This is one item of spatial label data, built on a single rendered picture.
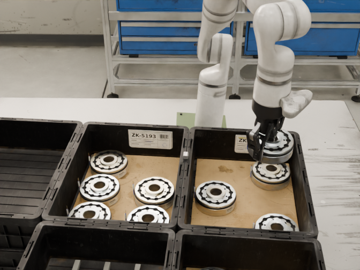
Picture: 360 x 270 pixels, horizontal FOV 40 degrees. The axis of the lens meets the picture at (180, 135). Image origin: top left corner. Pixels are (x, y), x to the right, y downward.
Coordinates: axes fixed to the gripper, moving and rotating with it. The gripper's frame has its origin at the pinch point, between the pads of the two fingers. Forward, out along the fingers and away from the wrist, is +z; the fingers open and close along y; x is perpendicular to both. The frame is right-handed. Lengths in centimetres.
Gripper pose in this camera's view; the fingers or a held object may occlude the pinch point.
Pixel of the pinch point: (263, 148)
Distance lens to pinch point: 113.1
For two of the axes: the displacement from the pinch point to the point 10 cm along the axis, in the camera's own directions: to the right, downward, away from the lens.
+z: 0.0, 7.7, 6.3
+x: 7.8, 4.0, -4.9
